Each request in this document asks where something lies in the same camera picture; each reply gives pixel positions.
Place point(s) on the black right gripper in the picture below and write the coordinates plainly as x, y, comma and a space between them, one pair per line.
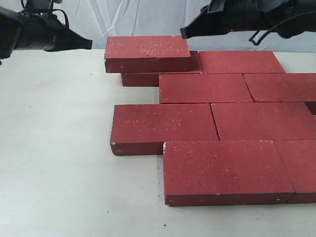
221, 17

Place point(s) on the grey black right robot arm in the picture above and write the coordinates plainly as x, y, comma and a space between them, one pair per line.
287, 18

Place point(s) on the third row red brick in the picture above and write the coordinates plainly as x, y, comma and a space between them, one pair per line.
264, 121

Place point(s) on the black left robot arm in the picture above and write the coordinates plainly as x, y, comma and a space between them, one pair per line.
10, 29

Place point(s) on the front large red brick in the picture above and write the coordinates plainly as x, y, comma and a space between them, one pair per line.
206, 173

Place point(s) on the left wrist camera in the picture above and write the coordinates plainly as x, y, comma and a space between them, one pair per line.
39, 4

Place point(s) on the bottom left back brick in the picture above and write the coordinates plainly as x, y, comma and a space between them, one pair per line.
152, 79

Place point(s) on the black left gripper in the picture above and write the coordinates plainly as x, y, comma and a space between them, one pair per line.
41, 30

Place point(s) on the right second row brick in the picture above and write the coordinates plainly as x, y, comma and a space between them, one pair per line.
288, 87

